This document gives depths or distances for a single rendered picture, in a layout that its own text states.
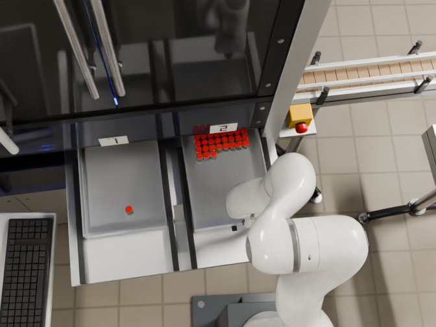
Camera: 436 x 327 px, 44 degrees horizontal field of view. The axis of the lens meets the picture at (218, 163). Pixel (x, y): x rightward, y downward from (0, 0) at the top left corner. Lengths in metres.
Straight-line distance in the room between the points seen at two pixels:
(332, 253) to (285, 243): 0.09
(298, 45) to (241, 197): 0.39
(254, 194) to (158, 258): 0.51
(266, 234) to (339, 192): 1.81
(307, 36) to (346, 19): 1.95
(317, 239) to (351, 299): 1.71
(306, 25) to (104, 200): 0.89
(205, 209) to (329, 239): 0.81
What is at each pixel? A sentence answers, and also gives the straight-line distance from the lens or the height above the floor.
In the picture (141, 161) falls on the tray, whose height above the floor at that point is 0.88.
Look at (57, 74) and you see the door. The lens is 1.33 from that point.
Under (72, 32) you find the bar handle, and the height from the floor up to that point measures 1.71.
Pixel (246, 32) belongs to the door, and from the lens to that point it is 1.24.
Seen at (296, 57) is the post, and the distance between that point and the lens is 1.36.
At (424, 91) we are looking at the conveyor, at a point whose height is 0.88.
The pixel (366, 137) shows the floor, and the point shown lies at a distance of 2.92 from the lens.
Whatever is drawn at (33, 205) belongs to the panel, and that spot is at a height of 0.44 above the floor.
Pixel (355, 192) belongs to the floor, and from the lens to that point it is 2.80.
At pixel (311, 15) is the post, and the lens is 1.22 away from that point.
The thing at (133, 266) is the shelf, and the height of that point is 0.88.
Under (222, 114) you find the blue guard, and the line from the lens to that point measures 1.60.
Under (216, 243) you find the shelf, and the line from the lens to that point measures 1.73.
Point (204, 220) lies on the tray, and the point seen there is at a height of 0.88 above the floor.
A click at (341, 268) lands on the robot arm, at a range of 1.04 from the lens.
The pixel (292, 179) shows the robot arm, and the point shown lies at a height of 1.59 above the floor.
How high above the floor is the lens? 2.58
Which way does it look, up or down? 71 degrees down
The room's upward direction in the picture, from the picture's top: 8 degrees clockwise
